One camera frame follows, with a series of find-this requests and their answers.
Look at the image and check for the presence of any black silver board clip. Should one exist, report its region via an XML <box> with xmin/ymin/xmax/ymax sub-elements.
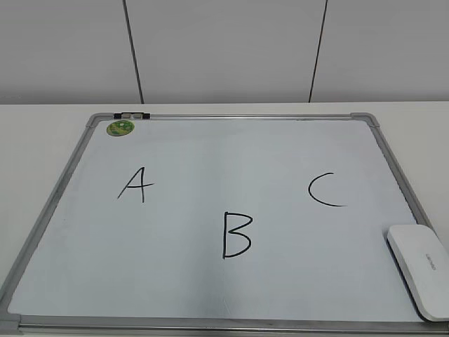
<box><xmin>113</xmin><ymin>112</ymin><xmax>151</xmax><ymax>119</ymax></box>

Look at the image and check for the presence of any white framed whiteboard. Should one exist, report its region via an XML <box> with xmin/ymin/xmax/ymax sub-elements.
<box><xmin>1</xmin><ymin>113</ymin><xmax>448</xmax><ymax>336</ymax></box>

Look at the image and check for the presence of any white rectangular board eraser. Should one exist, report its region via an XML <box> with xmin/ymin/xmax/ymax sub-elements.
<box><xmin>387</xmin><ymin>225</ymin><xmax>448</xmax><ymax>322</ymax></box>

